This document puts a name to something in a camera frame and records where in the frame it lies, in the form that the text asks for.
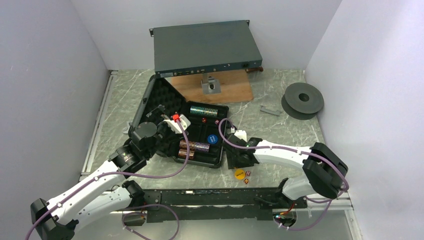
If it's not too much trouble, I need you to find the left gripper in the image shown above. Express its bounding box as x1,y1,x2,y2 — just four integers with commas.
145,105,188,159

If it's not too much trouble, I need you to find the blue small blind button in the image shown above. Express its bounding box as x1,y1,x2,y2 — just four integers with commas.
207,134,219,145

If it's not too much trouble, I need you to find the black poker set case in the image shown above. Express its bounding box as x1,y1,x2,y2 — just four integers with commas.
127,76,240,169

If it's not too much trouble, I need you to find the purple poker chip stack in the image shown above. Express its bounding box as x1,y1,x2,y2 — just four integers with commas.
194,142,210,152

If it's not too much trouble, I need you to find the orange brown poker chip stack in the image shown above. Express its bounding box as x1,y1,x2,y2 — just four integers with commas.
179,139,196,150

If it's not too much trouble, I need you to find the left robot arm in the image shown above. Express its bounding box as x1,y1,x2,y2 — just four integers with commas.
25,105,191,240

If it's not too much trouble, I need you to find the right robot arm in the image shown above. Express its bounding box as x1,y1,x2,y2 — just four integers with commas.
222,133,350,208

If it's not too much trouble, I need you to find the yellow big blind button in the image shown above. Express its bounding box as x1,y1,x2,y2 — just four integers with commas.
234,168,246,180

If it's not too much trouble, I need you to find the small grey metal plate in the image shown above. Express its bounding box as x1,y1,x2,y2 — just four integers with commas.
260,105,282,116

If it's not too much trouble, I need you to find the green poker chip stack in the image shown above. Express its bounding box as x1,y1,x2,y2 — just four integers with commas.
189,106,205,116

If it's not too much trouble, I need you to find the wooden board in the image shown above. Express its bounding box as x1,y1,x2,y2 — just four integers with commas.
170,70,254,104

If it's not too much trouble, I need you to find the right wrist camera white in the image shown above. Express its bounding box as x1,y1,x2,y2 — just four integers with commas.
234,129,248,142

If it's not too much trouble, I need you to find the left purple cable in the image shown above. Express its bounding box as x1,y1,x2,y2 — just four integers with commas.
23,119,191,240

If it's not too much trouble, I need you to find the purple cable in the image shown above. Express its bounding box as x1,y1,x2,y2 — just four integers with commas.
23,119,191,240
217,117,350,232

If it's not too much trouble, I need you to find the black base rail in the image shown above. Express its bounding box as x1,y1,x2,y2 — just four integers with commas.
126,187,308,223

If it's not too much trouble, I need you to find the silver metal stand bracket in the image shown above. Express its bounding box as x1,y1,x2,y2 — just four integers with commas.
201,73,222,95

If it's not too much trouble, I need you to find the black cable spool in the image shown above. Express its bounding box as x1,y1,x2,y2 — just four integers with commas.
281,82,325,120

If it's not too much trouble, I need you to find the grey rack network switch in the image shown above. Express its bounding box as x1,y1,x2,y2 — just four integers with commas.
149,20,263,78

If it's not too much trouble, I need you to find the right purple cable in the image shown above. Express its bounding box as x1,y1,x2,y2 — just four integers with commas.
217,117,350,232

